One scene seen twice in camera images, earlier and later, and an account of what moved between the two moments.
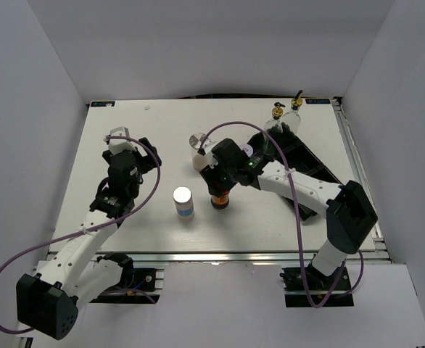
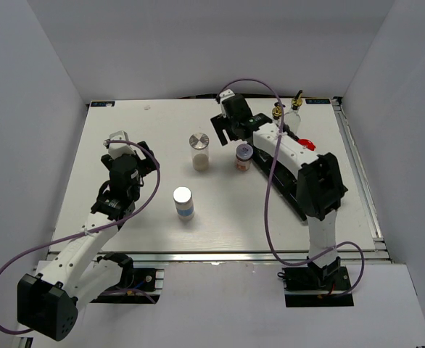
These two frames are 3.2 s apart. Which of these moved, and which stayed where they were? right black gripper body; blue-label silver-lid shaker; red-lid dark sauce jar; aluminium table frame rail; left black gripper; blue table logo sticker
Moved: red-lid dark sauce jar; right black gripper body
Stayed: aluminium table frame rail; blue table logo sticker; blue-label silver-lid shaker; left black gripper
